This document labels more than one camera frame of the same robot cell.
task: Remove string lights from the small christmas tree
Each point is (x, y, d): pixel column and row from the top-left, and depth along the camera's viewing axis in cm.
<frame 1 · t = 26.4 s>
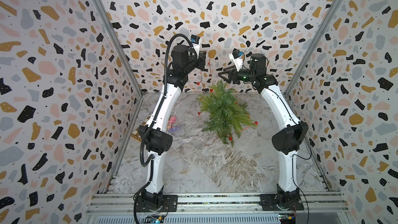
left hand: (208, 51, 75), fingers closed
right hand: (222, 72, 79), fingers open
small green christmas tree: (224, 115, 76), point 28 cm above the table

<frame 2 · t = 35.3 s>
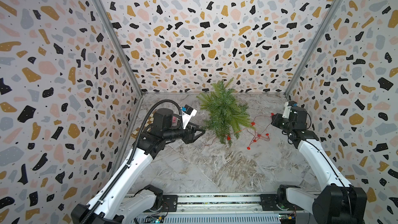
left hand: (202, 129, 68), fingers open
right hand: (274, 115, 83), fingers closed
the named things where they were.

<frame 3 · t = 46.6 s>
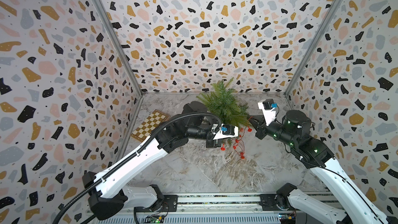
left hand: (234, 133, 58), fingers closed
right hand: (249, 117, 64), fingers closed
the named things where they were.

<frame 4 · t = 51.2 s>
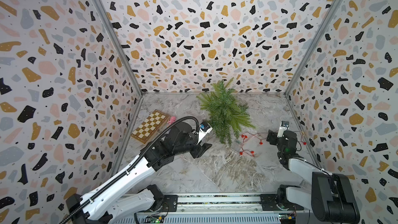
left hand: (208, 139, 68), fingers open
right hand: (279, 130, 90), fingers open
the named things where they were.

